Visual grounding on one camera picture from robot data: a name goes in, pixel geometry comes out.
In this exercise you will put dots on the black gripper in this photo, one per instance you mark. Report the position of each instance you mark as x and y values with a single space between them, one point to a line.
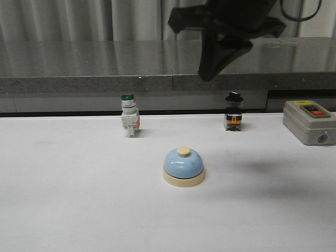
226 28

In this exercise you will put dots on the black selector switch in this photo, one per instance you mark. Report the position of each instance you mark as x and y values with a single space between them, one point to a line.
233 115

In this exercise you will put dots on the blue and cream desk bell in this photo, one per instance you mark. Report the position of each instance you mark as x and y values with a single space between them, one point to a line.
183 167

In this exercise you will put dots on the grey stone counter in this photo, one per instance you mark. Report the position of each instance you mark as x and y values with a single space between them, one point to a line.
89 77

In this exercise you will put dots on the grey start-stop switch box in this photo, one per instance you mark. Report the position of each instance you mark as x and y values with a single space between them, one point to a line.
310 122

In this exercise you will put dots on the green pushbutton switch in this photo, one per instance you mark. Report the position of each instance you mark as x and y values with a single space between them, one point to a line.
130 114

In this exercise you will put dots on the grey curtain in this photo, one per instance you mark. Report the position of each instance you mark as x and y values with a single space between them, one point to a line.
138 20

